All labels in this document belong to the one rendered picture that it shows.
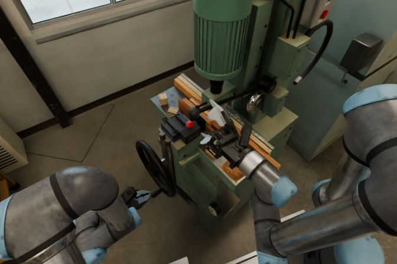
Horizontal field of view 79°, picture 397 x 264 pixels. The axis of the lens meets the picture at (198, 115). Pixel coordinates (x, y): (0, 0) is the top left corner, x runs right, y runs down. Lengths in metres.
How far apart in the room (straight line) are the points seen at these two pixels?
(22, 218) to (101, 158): 1.61
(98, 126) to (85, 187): 1.84
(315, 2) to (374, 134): 0.55
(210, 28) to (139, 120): 1.71
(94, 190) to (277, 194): 0.44
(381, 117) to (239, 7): 0.43
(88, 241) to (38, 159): 1.53
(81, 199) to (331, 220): 0.51
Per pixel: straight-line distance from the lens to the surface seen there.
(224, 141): 0.69
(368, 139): 0.51
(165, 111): 1.15
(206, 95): 0.98
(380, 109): 0.52
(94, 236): 0.99
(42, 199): 0.61
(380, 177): 0.49
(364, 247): 0.84
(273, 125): 1.27
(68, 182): 0.60
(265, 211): 0.74
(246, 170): 0.68
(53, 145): 2.46
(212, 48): 0.78
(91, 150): 2.27
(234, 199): 1.22
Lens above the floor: 1.75
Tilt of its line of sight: 49 degrees down
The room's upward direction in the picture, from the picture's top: straight up
